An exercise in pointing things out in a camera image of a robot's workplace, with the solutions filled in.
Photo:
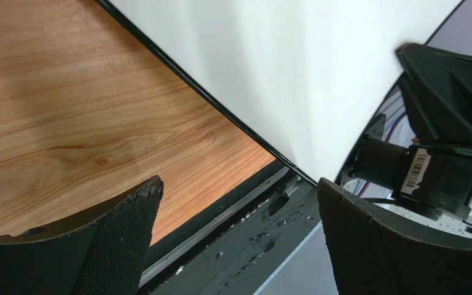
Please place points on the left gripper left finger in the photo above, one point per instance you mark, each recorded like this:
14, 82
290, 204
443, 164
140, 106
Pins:
99, 250

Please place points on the white rectangular plate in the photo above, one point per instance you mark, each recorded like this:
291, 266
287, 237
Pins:
302, 78

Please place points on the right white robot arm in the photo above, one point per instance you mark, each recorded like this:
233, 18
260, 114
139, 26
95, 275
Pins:
433, 175

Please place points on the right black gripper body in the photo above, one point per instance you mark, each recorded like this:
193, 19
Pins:
449, 149

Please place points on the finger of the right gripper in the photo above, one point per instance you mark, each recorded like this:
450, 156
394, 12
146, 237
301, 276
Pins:
436, 86

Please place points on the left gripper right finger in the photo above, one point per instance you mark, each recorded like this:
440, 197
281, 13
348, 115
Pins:
375, 251

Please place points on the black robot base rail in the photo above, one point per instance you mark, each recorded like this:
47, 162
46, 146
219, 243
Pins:
235, 244

